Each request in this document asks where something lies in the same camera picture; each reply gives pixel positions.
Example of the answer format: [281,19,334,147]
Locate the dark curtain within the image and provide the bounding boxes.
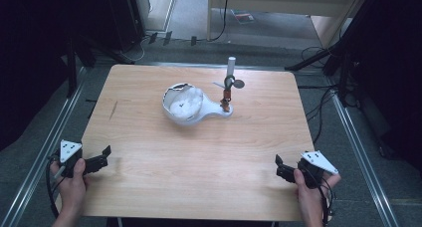
[0,0,113,152]
[331,0,422,170]

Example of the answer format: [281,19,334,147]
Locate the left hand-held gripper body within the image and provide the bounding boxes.
[49,139,87,179]

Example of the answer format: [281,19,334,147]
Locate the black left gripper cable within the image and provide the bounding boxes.
[45,156,68,220]

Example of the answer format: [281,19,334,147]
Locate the black tripod stand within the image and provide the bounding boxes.
[284,42,354,107]

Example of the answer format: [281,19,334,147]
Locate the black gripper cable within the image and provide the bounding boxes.
[45,156,68,220]
[308,168,336,226]

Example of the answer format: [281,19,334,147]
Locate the light wooden furniture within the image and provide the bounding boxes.
[206,0,370,50]

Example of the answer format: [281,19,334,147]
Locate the white floor cable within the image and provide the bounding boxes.
[118,34,151,63]

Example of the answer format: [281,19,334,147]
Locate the person's right hand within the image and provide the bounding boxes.
[293,168,342,227]

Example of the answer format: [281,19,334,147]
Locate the person's left hand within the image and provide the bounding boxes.
[49,157,92,218]

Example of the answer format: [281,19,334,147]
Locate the braided cord keychain with charm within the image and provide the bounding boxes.
[219,74,237,114]

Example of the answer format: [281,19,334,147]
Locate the black floor cables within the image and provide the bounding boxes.
[297,46,339,145]

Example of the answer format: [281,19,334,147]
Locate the black metal stand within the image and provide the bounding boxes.
[64,34,135,100]

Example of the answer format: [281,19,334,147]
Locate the aluminium floor rail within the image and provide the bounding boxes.
[326,84,401,227]
[0,67,88,227]

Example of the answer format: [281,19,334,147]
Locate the magazine on floor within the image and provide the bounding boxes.
[231,9,256,25]

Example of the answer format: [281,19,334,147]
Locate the white fluffy pouch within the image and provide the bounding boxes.
[168,87,204,119]

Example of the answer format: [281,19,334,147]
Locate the white key stand with dish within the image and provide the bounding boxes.
[161,56,247,127]

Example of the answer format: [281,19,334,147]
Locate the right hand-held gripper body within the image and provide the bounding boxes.
[296,149,340,190]

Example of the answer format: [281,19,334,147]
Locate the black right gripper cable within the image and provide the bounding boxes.
[308,168,336,226]

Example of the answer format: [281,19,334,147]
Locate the black cabinet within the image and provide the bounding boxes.
[105,0,147,53]

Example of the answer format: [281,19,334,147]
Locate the black hanging cable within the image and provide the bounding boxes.
[210,0,231,43]

